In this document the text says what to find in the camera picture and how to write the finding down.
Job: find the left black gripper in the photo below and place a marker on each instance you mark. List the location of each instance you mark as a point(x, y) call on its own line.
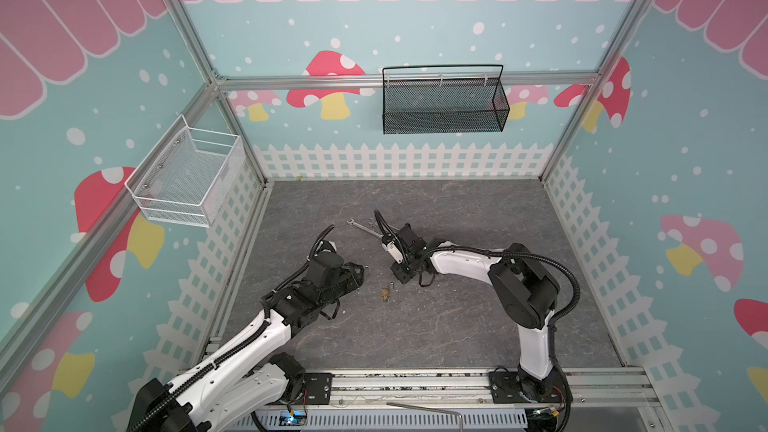
point(354, 280)

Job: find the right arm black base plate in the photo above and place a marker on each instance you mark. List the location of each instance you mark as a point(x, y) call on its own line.
point(513, 387)

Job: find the left green circuit board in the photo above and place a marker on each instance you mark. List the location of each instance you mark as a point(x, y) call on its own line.
point(292, 419)

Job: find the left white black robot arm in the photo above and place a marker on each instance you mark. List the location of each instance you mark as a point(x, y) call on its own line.
point(250, 370)

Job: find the grey metal hex key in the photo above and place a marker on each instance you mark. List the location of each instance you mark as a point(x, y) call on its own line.
point(458, 416)

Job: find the right green circuit board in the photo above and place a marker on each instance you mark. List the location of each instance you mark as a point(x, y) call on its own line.
point(548, 413)

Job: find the white mesh wall basket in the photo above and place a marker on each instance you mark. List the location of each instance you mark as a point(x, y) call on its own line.
point(187, 176)

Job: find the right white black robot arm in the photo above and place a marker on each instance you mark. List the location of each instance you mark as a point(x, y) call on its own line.
point(534, 291)

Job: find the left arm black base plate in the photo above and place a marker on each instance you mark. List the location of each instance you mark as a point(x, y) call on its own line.
point(308, 389)

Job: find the black mesh wall basket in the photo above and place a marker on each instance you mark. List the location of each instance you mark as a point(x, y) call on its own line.
point(441, 99)

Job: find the long silver wrench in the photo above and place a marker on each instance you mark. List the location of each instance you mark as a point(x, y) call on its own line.
point(364, 228)

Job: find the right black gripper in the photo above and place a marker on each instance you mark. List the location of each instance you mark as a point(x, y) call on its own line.
point(405, 270)

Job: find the green circuit board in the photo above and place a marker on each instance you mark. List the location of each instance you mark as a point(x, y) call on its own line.
point(548, 413)
point(292, 419)

